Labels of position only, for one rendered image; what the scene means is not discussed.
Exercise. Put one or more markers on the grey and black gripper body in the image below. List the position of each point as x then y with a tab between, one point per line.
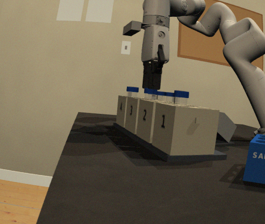
152	39

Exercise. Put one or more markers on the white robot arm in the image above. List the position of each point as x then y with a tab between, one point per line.
244	41

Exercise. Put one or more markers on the clear conical tube with yellow liquid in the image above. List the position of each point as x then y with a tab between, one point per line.
150	94

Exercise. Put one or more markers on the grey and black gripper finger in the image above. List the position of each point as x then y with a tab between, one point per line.
154	80
146	71

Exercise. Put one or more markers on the blue tube rack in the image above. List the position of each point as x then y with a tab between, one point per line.
255	164

